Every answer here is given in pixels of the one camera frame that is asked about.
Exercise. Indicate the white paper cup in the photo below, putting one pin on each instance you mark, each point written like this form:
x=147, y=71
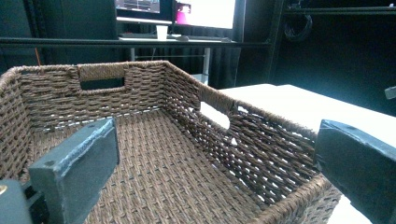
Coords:
x=162, y=32

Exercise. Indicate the computer mouse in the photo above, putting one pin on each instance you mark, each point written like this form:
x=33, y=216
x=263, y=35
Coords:
x=182, y=38

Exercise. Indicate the black metal rail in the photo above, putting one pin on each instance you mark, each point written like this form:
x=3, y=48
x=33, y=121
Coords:
x=62, y=41

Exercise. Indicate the brown woven basket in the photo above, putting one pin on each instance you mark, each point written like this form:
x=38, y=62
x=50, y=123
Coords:
x=174, y=161

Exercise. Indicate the computer monitor with bright screen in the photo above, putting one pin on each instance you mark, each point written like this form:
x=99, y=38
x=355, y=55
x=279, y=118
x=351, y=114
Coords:
x=205, y=12

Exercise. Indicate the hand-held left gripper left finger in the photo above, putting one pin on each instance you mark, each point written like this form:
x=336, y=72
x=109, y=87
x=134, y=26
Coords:
x=74, y=174

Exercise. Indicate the white frame desk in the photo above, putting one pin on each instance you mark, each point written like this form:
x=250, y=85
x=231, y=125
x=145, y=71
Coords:
x=205, y=62

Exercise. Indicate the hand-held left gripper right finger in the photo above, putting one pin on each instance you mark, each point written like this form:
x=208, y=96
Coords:
x=358, y=168

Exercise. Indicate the computer monitor with dark screen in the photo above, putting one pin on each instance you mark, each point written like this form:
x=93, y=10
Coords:
x=137, y=9

